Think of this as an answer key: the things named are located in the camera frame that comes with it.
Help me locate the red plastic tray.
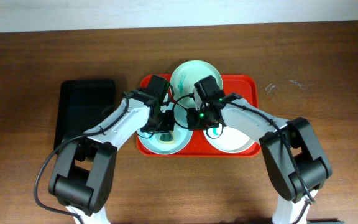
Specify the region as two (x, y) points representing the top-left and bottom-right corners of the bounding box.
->
(136, 74), (261, 157)

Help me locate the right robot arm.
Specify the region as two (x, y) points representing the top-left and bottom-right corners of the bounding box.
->
(187, 75), (333, 223)

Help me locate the yellow green sponge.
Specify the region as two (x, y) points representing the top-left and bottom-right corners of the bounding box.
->
(158, 131), (175, 144)

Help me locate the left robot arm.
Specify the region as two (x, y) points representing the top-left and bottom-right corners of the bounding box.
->
(48, 75), (173, 223)

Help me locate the white plate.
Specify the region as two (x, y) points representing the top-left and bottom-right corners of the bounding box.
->
(203, 124), (255, 154)

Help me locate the black tray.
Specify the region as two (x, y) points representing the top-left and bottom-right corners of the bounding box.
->
(54, 79), (116, 147)

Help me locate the mint green plate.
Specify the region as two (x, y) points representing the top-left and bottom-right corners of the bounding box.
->
(170, 60), (226, 110)

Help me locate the light blue plate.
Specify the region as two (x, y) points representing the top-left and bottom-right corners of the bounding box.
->
(137, 102), (193, 155)

